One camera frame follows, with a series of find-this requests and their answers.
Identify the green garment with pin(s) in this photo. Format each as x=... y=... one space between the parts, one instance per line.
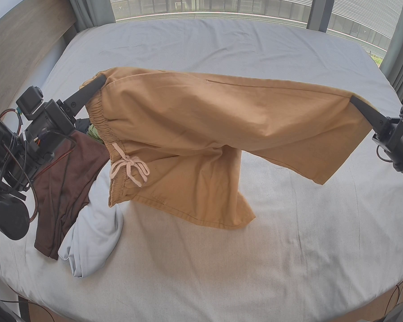
x=94 y=133

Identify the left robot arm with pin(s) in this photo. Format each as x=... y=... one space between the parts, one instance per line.
x=6 y=213

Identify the tan shorts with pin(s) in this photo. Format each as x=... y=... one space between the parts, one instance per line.
x=205 y=112

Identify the bed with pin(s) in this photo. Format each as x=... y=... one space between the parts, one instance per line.
x=221 y=263

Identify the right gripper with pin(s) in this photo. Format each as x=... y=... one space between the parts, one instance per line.
x=394 y=134

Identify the black garment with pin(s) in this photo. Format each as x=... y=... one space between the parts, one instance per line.
x=82 y=126

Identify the pale blue garment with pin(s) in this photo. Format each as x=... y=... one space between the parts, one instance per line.
x=90 y=240

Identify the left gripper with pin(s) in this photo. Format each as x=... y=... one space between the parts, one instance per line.
x=50 y=129

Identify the brown garment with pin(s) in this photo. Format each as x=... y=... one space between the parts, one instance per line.
x=63 y=193

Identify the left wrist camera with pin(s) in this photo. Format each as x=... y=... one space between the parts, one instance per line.
x=30 y=102

